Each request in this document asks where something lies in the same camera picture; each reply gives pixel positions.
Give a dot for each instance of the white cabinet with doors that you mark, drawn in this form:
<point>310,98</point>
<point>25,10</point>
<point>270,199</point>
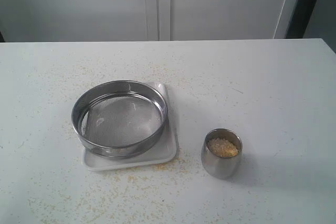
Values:
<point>144,20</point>

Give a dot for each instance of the white square plastic tray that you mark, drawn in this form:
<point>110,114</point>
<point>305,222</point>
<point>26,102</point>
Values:
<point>162,152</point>

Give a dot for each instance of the round steel mesh sieve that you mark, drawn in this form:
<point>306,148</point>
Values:
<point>120,119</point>

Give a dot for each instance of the stainless steel cup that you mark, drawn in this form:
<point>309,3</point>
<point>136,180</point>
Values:
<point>216,166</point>

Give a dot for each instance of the yellow granular grain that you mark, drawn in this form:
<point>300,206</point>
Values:
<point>222,148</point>

